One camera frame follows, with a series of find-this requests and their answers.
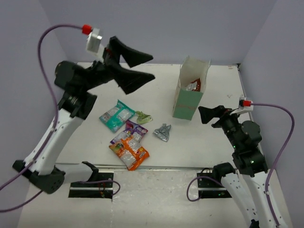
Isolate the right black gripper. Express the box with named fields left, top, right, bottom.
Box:
left=198, top=105, right=243, bottom=151

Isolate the red chips bag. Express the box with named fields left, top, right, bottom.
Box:
left=185, top=78, right=201, bottom=92

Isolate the orange snack packet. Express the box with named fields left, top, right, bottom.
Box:
left=109, top=135, right=150, bottom=171

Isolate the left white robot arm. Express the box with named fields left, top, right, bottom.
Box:
left=12, top=37, right=154, bottom=194

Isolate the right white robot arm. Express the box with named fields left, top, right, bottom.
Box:
left=198, top=100, right=288, bottom=228

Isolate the green paper bag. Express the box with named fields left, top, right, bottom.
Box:
left=172, top=56, right=210, bottom=121

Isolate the silver foil wrapper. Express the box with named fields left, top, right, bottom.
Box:
left=153, top=123, right=171, bottom=142

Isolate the small green wrapper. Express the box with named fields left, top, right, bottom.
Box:
left=135, top=111, right=153, bottom=124

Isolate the teal snack packet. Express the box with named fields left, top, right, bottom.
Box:
left=99, top=100, right=135, bottom=133

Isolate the purple snack packet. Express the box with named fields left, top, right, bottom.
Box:
left=110, top=120, right=148, bottom=144

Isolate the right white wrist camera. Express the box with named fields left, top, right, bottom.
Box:
left=230, top=97, right=253, bottom=115

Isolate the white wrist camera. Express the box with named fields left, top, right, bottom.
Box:
left=230, top=97, right=253, bottom=115
left=86, top=28, right=104, bottom=61

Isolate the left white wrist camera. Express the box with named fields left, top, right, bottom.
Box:
left=86, top=28, right=104, bottom=61

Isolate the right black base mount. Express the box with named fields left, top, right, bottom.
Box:
left=197, top=168, right=232, bottom=199

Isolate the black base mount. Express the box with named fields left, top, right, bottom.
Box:
left=68, top=182, right=114, bottom=199
left=197, top=168, right=232, bottom=199

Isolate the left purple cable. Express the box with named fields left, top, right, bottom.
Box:
left=0, top=23, right=92, bottom=212

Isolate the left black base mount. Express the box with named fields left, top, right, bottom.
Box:
left=68, top=182, right=114, bottom=199

